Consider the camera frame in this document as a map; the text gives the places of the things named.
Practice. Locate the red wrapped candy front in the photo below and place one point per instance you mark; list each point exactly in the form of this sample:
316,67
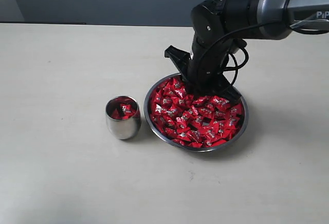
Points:
191,138

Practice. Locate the red candy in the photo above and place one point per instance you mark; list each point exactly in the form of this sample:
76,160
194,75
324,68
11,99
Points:
233,122
119,114
191,138
158,110
127,109

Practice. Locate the stainless steel cup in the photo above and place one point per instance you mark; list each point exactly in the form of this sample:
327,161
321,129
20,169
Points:
123,129

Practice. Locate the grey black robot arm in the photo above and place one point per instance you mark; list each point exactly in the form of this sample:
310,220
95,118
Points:
222,27

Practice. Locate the metal bowl of red candies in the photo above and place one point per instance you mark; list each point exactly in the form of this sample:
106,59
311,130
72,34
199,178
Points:
147,111

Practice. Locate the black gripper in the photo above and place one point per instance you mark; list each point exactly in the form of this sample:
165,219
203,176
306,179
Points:
202,69

